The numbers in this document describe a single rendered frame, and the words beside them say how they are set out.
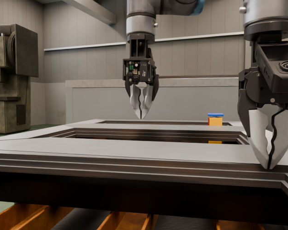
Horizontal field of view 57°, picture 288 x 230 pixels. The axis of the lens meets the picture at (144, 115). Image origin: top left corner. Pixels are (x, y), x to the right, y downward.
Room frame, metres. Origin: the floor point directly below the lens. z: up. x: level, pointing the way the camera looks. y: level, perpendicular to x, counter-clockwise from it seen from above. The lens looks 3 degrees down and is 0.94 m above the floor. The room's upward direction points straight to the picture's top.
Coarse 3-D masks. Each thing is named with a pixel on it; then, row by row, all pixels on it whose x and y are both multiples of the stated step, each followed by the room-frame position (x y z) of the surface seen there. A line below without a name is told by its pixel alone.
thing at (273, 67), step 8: (256, 48) 0.40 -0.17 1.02; (264, 48) 0.38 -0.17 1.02; (272, 48) 0.37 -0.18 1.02; (280, 48) 0.37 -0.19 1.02; (256, 56) 0.40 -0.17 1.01; (264, 56) 0.36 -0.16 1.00; (272, 56) 0.35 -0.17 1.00; (280, 56) 0.35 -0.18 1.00; (264, 64) 0.35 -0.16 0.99; (272, 64) 0.33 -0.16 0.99; (280, 64) 0.32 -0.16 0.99; (264, 72) 0.35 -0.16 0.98; (272, 72) 0.32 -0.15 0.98; (280, 72) 0.31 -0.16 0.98; (272, 80) 0.32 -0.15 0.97; (280, 80) 0.31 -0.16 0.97; (272, 88) 0.32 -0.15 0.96; (280, 88) 0.31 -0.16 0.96
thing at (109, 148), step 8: (96, 144) 0.58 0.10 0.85; (104, 144) 0.58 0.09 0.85; (112, 144) 0.58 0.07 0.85; (120, 144) 0.58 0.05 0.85; (128, 144) 0.58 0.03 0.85; (80, 152) 0.49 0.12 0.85; (88, 152) 0.49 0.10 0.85; (96, 152) 0.49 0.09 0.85; (104, 152) 0.49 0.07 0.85; (112, 152) 0.49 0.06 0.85
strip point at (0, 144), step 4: (8, 140) 0.64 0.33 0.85; (12, 140) 0.64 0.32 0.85; (16, 140) 0.64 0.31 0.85; (20, 140) 0.64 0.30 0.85; (24, 140) 0.64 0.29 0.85; (28, 140) 0.64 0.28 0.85; (32, 140) 0.64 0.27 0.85; (36, 140) 0.64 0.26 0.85; (0, 144) 0.58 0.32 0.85; (4, 144) 0.58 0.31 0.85; (8, 144) 0.58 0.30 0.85; (12, 144) 0.58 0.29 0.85; (16, 144) 0.58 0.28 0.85; (0, 148) 0.53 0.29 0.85
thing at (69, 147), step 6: (78, 138) 0.67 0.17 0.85; (60, 144) 0.58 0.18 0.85; (66, 144) 0.58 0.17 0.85; (72, 144) 0.58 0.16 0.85; (78, 144) 0.58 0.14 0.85; (84, 144) 0.58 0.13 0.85; (90, 144) 0.58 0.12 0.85; (42, 150) 0.51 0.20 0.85; (48, 150) 0.51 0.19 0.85; (54, 150) 0.51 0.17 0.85; (60, 150) 0.51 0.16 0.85; (66, 150) 0.51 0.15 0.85; (72, 150) 0.51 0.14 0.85; (78, 150) 0.51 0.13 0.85
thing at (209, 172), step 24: (240, 144) 0.74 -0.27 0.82; (0, 168) 0.47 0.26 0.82; (24, 168) 0.46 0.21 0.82; (48, 168) 0.46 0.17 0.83; (72, 168) 0.45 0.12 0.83; (96, 168) 0.44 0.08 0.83; (120, 168) 0.44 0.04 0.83; (144, 168) 0.43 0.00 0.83; (168, 168) 0.42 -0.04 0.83; (192, 168) 0.42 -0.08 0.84; (216, 168) 0.41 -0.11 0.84; (240, 168) 0.41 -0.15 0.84; (264, 168) 0.40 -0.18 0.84
